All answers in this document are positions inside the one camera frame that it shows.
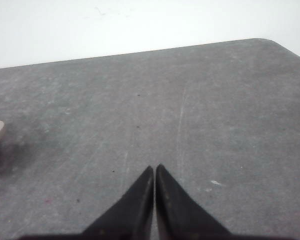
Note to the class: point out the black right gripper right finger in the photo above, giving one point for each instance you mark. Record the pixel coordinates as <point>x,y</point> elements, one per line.
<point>179,217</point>

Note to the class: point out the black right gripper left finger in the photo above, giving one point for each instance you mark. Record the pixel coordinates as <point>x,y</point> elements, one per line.
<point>130,218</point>

